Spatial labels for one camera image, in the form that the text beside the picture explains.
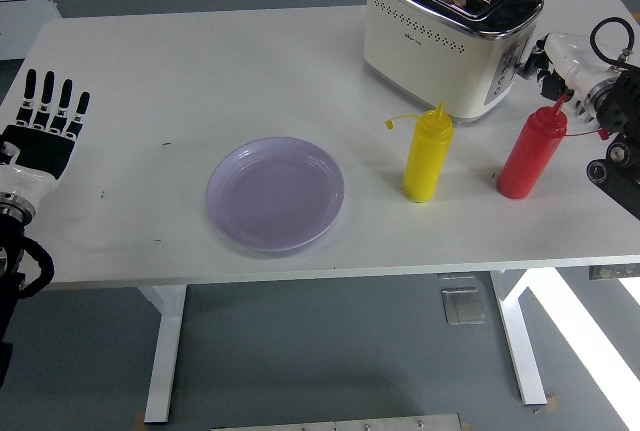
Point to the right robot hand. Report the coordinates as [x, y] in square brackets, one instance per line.
[570, 61]

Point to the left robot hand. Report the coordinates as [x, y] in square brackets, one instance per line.
[40, 151]

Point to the cream white two-slot toaster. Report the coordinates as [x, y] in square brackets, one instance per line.
[425, 66]

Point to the purple round plate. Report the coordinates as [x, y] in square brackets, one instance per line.
[275, 196]

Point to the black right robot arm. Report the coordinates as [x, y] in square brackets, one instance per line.
[625, 111]

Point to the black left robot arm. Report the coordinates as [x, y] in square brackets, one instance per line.
[10, 276]

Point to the red squeeze bottle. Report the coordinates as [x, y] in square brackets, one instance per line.
[530, 156]

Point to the white slatted cart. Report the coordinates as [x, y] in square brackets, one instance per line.
[20, 16]

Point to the yellow squeeze bottle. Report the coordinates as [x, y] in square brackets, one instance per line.
[425, 161]

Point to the grey table control panel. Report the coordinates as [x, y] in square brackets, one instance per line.
[615, 272]

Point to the white table leg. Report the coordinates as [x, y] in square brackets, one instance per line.
[165, 351]
[522, 351]

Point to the grey metal floor hatch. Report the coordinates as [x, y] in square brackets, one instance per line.
[464, 307]

